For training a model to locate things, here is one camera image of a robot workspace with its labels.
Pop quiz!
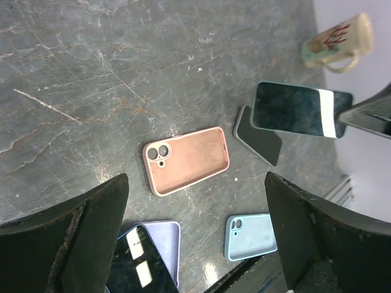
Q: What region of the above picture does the blue edged black phone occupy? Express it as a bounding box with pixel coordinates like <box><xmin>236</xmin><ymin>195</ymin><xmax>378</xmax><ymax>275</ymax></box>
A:
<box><xmin>106</xmin><ymin>224</ymin><xmax>178</xmax><ymax>293</ymax></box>

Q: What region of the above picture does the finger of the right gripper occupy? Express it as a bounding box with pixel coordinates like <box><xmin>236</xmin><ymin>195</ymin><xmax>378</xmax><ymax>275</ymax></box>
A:
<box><xmin>338</xmin><ymin>84</ymin><xmax>391</xmax><ymax>137</ymax></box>

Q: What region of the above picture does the pink edged black phone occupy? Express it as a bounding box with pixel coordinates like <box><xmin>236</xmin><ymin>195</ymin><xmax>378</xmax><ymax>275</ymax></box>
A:
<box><xmin>233</xmin><ymin>106</ymin><xmax>282</xmax><ymax>167</ymax></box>

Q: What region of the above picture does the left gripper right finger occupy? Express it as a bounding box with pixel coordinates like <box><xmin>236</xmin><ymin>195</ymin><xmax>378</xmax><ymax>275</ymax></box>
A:
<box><xmin>265</xmin><ymin>172</ymin><xmax>390</xmax><ymax>292</ymax></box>

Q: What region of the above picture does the light blue phone case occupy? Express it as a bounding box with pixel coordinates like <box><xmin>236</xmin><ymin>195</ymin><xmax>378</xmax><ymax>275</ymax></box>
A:
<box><xmin>224</xmin><ymin>213</ymin><xmax>277</xmax><ymax>262</ymax></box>

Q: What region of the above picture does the cream mug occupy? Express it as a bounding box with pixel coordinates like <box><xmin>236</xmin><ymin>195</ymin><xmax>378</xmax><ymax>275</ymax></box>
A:
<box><xmin>301</xmin><ymin>12</ymin><xmax>374</xmax><ymax>73</ymax></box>

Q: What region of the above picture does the teal edged phone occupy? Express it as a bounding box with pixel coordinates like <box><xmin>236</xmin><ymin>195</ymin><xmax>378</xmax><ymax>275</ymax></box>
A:
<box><xmin>250</xmin><ymin>81</ymin><xmax>354</xmax><ymax>139</ymax></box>

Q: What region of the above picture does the lavender phone case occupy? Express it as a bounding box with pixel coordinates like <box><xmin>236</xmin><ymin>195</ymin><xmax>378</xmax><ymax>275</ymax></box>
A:
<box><xmin>134</xmin><ymin>220</ymin><xmax>181</xmax><ymax>288</ymax></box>

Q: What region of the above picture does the pink phone case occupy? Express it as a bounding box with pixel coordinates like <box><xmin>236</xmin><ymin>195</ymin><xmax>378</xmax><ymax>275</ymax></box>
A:
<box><xmin>142</xmin><ymin>127</ymin><xmax>230</xmax><ymax>197</ymax></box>

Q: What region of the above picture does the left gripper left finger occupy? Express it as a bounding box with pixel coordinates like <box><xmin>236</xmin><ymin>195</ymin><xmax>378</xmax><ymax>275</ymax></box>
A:
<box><xmin>1</xmin><ymin>173</ymin><xmax>129</xmax><ymax>292</ymax></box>

